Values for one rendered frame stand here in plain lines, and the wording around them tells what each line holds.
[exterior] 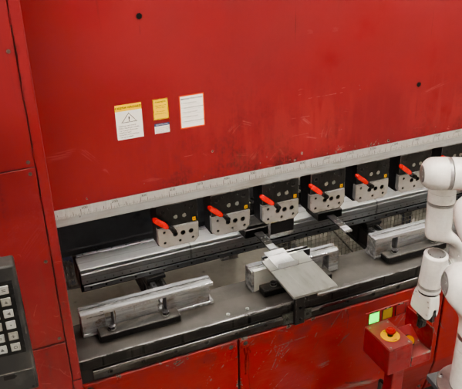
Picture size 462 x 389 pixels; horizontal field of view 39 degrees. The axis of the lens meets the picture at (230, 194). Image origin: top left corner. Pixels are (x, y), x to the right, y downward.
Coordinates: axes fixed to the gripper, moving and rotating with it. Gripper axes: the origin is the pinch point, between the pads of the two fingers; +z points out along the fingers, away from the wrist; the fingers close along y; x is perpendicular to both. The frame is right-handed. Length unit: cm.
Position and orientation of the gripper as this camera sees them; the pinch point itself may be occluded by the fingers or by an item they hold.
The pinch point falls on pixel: (421, 322)
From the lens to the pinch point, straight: 258.0
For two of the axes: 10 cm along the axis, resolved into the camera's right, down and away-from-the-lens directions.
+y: 4.2, 4.8, -7.7
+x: 9.1, -2.1, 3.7
